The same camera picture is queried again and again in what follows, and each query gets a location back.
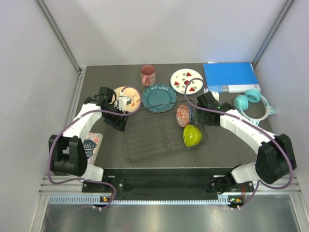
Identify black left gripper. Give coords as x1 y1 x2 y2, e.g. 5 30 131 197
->
102 103 129 132

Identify red blue patterned bowl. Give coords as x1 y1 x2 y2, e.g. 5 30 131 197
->
176 104 194 128

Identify lime green bowl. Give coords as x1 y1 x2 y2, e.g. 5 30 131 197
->
183 124 202 147

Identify black wire dish rack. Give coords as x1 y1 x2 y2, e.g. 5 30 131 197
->
120 102 209 163

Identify white watermelon plate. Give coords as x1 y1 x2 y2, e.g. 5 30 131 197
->
170 69 204 95

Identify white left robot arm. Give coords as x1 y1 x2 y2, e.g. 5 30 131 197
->
49 87 131 192

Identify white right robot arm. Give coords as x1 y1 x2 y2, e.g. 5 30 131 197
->
197 89 297 191

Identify beige floral plate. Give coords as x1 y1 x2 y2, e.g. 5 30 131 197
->
114 86 141 113

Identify Little Women book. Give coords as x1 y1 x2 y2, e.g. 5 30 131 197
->
84 132 103 164

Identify teal cat-ear headphones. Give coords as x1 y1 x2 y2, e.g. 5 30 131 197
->
234 89 277 126

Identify blue clip file folder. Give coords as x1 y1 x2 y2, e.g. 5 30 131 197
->
203 62 261 93

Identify teal scalloped plate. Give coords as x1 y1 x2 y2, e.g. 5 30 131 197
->
141 84 177 113

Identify pink mug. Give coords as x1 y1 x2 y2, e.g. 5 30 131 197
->
140 64 156 87

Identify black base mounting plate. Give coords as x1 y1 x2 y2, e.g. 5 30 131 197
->
82 168 254 194

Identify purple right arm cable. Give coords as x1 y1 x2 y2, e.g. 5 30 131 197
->
183 77 295 210

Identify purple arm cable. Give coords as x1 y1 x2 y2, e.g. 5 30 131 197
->
47 86 142 210
183 77 295 210

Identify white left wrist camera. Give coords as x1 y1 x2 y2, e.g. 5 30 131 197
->
116 91 131 111

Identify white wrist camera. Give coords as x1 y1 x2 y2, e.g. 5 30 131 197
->
204 87 220 101
116 91 131 111

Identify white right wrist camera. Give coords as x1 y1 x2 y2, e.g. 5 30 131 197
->
204 87 220 101

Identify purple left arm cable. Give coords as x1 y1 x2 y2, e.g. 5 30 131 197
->
47 86 142 210

